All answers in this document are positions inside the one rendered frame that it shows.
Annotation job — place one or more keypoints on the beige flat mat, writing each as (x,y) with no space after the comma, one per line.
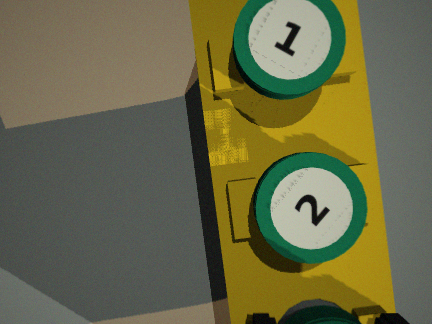
(107,210)

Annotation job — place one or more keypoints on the yellow tube rack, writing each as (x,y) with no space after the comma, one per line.
(246,132)

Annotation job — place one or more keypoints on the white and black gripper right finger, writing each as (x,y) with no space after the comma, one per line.
(390,318)

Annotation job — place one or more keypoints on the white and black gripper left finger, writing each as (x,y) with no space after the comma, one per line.
(263,318)

